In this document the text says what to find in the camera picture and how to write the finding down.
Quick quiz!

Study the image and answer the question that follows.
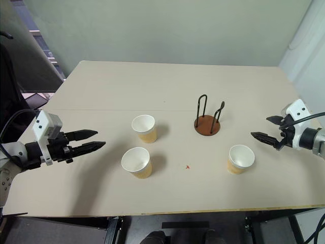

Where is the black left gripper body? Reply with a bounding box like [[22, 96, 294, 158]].
[[50, 131, 75, 164]]

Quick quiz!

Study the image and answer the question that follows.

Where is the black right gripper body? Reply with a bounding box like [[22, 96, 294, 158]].
[[274, 114, 297, 151]]

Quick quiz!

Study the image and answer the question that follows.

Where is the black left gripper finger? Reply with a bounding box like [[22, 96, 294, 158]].
[[66, 129, 99, 142], [69, 141, 107, 157]]

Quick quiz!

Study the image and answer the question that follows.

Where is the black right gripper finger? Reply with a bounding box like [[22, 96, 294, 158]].
[[265, 115, 285, 126], [250, 131, 280, 149]]

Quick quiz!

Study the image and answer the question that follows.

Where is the tan ribbed paper cup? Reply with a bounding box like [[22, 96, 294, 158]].
[[226, 144, 255, 176], [121, 147, 153, 180], [131, 114, 158, 144]]

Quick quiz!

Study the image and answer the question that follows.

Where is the silver robot torso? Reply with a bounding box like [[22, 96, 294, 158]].
[[0, 160, 19, 206]]

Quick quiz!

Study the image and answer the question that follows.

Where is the dark bulky object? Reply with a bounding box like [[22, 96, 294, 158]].
[[0, 32, 27, 143]]

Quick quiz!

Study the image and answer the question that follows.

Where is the dark rounded shape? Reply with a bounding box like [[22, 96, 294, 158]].
[[141, 229, 171, 244]]

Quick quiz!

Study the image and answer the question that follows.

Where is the black tape strip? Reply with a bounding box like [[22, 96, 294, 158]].
[[161, 221, 210, 230]]

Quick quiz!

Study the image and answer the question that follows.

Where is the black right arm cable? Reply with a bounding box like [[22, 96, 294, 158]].
[[280, 111, 325, 128]]

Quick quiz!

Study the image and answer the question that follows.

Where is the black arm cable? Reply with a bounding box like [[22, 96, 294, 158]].
[[280, 111, 325, 128], [0, 108, 39, 139]]

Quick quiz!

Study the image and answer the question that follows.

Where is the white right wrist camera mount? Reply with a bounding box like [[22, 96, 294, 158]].
[[280, 99, 311, 151]]

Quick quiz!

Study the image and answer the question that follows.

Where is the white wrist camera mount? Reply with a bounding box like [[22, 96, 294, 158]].
[[280, 99, 311, 151], [31, 109, 63, 167]]

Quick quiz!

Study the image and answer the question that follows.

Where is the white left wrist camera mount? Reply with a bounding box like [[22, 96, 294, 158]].
[[31, 109, 63, 167]]

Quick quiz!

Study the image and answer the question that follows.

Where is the brown cup holder stand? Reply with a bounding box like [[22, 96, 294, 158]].
[[193, 94, 225, 137]]

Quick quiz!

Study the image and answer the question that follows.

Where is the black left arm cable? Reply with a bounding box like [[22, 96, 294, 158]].
[[0, 108, 39, 139]]

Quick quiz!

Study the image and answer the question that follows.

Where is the black metal table frame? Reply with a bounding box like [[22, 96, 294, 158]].
[[0, 207, 325, 244]]

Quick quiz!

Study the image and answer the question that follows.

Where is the black floor cable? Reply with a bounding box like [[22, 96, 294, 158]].
[[304, 215, 325, 244]]

